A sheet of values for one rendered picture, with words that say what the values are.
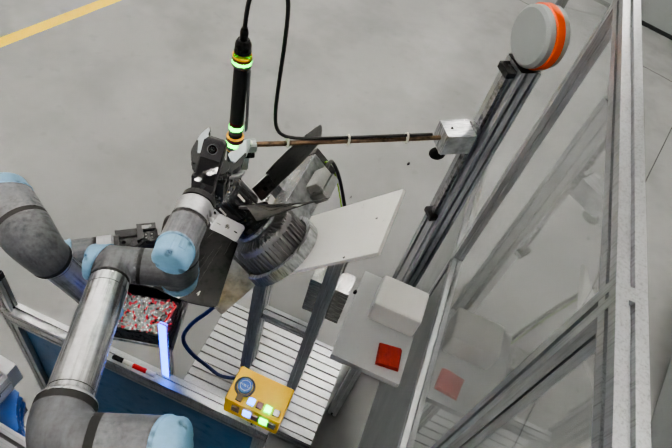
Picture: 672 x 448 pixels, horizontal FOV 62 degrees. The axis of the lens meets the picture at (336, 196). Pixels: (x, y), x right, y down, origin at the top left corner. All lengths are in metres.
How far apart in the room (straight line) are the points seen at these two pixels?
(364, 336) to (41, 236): 1.08
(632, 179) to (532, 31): 0.63
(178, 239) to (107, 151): 2.51
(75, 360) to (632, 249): 0.85
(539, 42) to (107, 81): 3.09
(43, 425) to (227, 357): 1.81
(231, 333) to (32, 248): 1.55
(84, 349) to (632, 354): 0.81
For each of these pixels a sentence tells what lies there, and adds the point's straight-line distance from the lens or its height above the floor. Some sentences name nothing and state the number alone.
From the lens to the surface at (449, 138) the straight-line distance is 1.58.
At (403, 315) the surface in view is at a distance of 1.91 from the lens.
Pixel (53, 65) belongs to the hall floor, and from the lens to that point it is 4.19.
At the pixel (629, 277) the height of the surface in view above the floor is 2.04.
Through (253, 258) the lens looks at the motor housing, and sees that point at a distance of 1.73.
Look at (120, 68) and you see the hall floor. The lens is 4.13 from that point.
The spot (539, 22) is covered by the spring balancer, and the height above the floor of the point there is 1.93.
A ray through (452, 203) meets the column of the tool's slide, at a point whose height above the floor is 1.27.
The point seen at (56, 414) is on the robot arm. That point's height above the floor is 1.67.
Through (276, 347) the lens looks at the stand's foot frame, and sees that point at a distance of 2.75.
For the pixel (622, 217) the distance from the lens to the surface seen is 0.86.
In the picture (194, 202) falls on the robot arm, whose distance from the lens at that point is 1.14.
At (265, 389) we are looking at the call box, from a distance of 1.60.
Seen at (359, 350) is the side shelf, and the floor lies 0.86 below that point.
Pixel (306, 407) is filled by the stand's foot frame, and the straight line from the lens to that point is 2.66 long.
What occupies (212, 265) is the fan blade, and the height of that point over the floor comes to 1.19.
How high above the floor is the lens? 2.56
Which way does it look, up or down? 48 degrees down
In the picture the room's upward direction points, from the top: 17 degrees clockwise
